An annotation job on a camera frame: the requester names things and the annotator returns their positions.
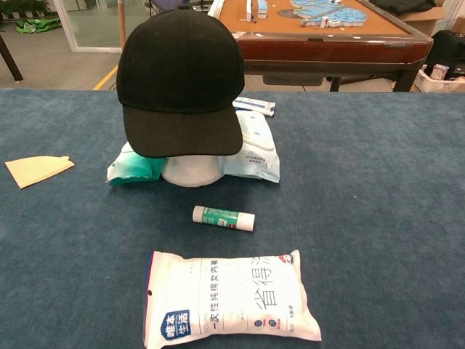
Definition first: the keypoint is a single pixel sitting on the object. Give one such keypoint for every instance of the black baseball cap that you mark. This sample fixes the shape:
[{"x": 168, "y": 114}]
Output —
[{"x": 178, "y": 72}]

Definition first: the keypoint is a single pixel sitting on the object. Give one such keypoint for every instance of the white foam mannequin head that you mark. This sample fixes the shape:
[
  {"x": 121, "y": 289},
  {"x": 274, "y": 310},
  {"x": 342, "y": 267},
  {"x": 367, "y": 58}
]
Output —
[{"x": 192, "y": 172}]

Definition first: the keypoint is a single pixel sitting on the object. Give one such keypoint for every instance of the light blue wet wipes pack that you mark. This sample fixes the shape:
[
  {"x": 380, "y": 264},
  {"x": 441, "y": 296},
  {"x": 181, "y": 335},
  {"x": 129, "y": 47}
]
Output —
[{"x": 254, "y": 152}]

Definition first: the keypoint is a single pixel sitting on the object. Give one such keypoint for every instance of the green white glue stick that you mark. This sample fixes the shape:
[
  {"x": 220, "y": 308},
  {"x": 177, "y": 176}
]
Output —
[{"x": 221, "y": 217}]

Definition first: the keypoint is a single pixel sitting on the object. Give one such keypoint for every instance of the small blue white packet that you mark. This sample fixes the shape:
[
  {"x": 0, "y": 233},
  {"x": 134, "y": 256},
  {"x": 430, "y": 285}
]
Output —
[{"x": 254, "y": 105}]

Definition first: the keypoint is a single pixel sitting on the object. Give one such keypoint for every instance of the teal white tissue pack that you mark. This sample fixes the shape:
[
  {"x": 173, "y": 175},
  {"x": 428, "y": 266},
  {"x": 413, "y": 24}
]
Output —
[{"x": 134, "y": 167}]

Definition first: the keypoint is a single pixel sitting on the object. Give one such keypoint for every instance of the white disposable underwear package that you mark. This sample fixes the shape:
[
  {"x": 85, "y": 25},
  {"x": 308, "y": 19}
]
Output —
[{"x": 232, "y": 301}]

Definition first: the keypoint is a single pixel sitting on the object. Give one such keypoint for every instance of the blue table mat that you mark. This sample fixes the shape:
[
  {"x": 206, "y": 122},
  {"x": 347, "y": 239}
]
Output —
[{"x": 363, "y": 218}]

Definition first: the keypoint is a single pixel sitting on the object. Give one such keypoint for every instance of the brown mahjong table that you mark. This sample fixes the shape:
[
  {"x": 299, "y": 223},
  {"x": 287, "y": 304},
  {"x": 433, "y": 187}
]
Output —
[{"x": 327, "y": 51}]

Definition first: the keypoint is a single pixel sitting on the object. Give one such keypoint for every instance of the row of standing mahjong tiles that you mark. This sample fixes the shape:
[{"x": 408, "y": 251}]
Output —
[{"x": 261, "y": 9}]

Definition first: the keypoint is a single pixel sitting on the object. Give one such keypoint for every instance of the wooden pole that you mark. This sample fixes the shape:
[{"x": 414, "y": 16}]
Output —
[{"x": 122, "y": 22}]

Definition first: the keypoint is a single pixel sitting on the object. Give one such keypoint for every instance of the blue mahjong tile cluster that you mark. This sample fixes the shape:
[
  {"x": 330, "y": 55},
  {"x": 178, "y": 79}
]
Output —
[{"x": 338, "y": 12}]

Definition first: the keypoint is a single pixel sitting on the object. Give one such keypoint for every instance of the beige paper piece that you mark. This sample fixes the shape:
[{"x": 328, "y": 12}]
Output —
[{"x": 32, "y": 171}]

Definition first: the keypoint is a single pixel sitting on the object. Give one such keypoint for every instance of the white plastic crate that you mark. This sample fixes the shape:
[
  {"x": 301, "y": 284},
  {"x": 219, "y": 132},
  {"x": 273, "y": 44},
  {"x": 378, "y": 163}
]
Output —
[{"x": 436, "y": 85}]

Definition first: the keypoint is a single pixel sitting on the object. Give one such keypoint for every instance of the black garment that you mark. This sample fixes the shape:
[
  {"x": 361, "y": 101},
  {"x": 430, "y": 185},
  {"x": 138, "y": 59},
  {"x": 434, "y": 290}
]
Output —
[{"x": 403, "y": 5}]

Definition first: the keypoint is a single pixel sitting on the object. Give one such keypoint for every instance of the green bag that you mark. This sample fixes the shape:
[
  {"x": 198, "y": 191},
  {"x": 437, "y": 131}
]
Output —
[{"x": 36, "y": 26}]

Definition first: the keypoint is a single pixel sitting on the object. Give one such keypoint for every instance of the dark table leg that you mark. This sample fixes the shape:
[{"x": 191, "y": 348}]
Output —
[{"x": 11, "y": 62}]

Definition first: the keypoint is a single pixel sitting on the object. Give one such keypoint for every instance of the glass door frame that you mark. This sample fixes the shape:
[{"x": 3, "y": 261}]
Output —
[{"x": 69, "y": 29}]

